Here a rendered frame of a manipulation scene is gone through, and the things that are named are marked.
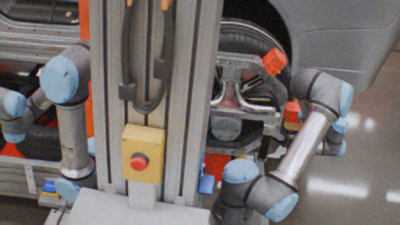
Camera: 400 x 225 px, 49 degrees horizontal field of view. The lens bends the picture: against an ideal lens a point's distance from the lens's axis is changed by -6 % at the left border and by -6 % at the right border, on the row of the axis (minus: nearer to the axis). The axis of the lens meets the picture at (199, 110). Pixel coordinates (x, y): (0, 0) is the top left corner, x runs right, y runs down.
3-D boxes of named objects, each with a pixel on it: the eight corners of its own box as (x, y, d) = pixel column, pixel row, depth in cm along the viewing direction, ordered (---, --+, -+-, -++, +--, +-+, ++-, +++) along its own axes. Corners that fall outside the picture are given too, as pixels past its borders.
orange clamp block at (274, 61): (271, 68, 210) (285, 55, 206) (273, 77, 204) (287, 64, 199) (260, 59, 207) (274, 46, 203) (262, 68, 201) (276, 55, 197)
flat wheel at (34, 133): (112, 98, 315) (112, 68, 301) (126, 163, 264) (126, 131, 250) (16, 105, 298) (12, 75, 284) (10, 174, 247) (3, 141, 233)
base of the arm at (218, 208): (251, 230, 163) (255, 212, 157) (208, 223, 164) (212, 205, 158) (253, 200, 175) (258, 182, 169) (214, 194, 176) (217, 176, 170)
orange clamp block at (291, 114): (280, 112, 224) (298, 114, 224) (282, 122, 218) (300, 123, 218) (283, 100, 220) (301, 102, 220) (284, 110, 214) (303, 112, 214)
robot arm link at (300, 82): (276, 80, 162) (295, 126, 205) (304, 92, 157) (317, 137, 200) (293, 53, 164) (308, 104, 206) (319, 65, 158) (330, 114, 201)
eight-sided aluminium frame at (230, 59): (272, 151, 237) (293, 58, 205) (273, 159, 232) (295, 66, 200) (165, 141, 236) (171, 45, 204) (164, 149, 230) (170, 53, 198)
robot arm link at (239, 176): (231, 176, 170) (237, 148, 162) (262, 194, 164) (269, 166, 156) (212, 194, 162) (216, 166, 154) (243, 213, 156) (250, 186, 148)
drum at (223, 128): (238, 115, 225) (242, 91, 217) (240, 144, 208) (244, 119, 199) (209, 112, 225) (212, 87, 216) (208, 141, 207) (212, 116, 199)
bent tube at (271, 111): (270, 91, 209) (275, 70, 202) (274, 116, 193) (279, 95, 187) (232, 87, 208) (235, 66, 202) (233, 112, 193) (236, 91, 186)
